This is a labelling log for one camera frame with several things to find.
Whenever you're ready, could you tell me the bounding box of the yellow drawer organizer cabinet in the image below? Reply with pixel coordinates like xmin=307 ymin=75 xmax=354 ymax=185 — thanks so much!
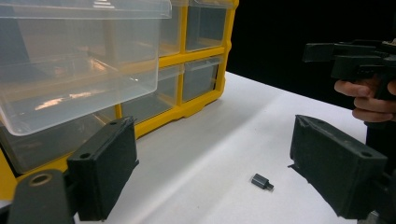
xmin=0 ymin=0 xmax=240 ymax=202

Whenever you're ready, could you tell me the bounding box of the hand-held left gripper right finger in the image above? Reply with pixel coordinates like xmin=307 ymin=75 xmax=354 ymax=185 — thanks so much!
xmin=287 ymin=114 xmax=389 ymax=220

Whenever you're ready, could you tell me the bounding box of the small clear plastic drawer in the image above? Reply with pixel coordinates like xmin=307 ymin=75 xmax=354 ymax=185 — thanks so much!
xmin=159 ymin=0 xmax=189 ymax=58
xmin=186 ymin=0 xmax=235 ymax=53
xmin=120 ymin=64 xmax=185 ymax=125
xmin=182 ymin=55 xmax=224 ymax=103

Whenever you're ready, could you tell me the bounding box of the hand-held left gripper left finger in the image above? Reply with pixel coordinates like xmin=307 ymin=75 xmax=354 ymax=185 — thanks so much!
xmin=66 ymin=116 xmax=140 ymax=222

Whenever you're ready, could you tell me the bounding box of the large clear plastic drawer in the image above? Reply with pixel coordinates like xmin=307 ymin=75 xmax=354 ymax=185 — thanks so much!
xmin=0 ymin=0 xmax=173 ymax=137
xmin=0 ymin=106 xmax=120 ymax=175

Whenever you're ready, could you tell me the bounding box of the small grey adapter plug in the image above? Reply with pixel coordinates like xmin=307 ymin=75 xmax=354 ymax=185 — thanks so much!
xmin=250 ymin=173 xmax=276 ymax=191

